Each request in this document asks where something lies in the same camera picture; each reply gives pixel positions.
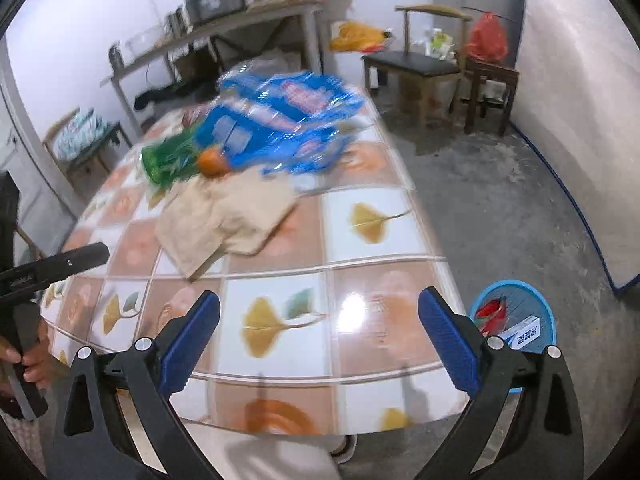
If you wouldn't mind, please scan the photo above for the wooden armchair black seat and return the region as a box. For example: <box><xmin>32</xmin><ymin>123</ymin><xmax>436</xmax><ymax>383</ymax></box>
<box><xmin>361</xmin><ymin>3</ymin><xmax>473</xmax><ymax>122</ymax></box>

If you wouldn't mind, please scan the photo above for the dark wooden side table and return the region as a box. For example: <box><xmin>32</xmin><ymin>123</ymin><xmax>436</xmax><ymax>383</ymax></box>
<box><xmin>448</xmin><ymin>58</ymin><xmax>520</xmax><ymax>136</ymax></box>

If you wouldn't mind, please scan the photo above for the stool with patterned cushion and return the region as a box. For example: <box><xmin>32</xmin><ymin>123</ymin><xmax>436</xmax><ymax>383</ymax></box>
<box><xmin>42</xmin><ymin>107</ymin><xmax>132</xmax><ymax>182</ymax></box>

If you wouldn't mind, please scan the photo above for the blue plastic trash basket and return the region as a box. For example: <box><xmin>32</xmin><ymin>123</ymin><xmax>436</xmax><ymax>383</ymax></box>
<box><xmin>466</xmin><ymin>278</ymin><xmax>558</xmax><ymax>395</ymax></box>

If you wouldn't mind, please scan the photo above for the green plastic bottle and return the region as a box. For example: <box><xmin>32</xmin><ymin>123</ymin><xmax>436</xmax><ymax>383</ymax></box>
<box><xmin>141</xmin><ymin>129</ymin><xmax>201</xmax><ymax>188</ymax></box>

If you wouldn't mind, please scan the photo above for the beige cloth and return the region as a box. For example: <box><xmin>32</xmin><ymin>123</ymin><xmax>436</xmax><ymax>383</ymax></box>
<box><xmin>155</xmin><ymin>168</ymin><xmax>297</xmax><ymax>278</ymax></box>

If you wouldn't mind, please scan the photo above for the left hand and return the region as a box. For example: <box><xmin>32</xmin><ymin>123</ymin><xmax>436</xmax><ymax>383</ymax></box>
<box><xmin>0</xmin><ymin>318</ymin><xmax>51</xmax><ymax>390</ymax></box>

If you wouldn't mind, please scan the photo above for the yellow plastic bag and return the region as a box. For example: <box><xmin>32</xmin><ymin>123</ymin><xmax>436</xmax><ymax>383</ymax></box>
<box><xmin>329</xmin><ymin>21</ymin><xmax>394</xmax><ymax>53</ymax></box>

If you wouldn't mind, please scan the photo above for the grey storage box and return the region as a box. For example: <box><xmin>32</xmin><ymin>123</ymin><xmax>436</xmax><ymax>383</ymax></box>
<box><xmin>184</xmin><ymin>0</ymin><xmax>246</xmax><ymax>26</ymax></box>

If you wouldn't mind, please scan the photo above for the blue plastic packaging bag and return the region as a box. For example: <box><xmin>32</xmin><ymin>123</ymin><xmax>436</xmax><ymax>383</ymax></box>
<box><xmin>193</xmin><ymin>72</ymin><xmax>364</xmax><ymax>174</ymax></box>

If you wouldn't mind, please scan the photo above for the white shoe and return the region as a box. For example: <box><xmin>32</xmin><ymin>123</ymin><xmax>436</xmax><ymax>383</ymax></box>
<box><xmin>330</xmin><ymin>434</ymin><xmax>358</xmax><ymax>466</ymax></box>

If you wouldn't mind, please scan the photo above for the red plastic bag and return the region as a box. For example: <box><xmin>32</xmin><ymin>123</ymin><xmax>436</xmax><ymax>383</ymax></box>
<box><xmin>466</xmin><ymin>12</ymin><xmax>509</xmax><ymax>63</ymax></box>

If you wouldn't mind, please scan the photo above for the orange fruit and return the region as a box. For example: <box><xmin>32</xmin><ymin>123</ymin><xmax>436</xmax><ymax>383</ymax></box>
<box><xmin>196</xmin><ymin>148</ymin><xmax>231</xmax><ymax>178</ymax></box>

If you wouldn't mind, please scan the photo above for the white toothpaste box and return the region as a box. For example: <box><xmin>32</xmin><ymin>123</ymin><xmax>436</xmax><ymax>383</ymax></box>
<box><xmin>499</xmin><ymin>315</ymin><xmax>541</xmax><ymax>350</ymax></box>

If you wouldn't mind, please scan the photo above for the white mattress blue trim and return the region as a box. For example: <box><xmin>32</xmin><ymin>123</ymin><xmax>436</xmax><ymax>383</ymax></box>
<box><xmin>512</xmin><ymin>0</ymin><xmax>639</xmax><ymax>292</ymax></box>

